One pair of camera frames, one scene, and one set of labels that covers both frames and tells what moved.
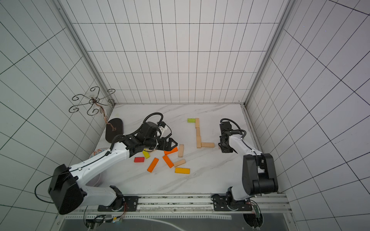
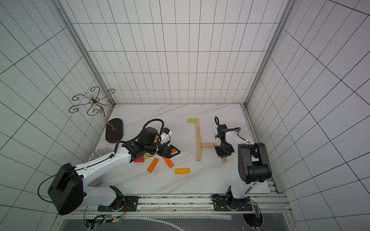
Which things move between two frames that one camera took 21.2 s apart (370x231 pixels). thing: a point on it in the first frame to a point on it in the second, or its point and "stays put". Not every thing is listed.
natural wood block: [198, 142] stays put
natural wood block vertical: [181, 150] to [198, 154]
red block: [139, 159] stays put
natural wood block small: [208, 145] stays put
